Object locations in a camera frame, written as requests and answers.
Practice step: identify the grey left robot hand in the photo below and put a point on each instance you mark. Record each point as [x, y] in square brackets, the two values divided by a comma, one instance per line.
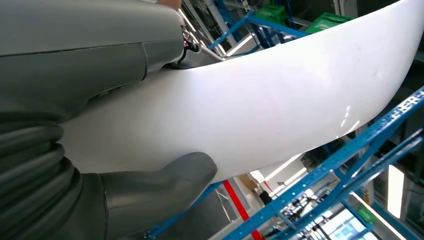
[82, 39]

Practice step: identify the blue metal shelf rack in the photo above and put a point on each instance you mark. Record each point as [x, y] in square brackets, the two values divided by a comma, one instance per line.
[331, 162]

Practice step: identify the red barrier belt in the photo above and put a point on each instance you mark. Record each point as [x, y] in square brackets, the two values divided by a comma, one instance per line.
[238, 205]

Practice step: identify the green plastic crate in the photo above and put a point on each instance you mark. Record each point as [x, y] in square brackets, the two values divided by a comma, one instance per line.
[326, 22]
[271, 13]

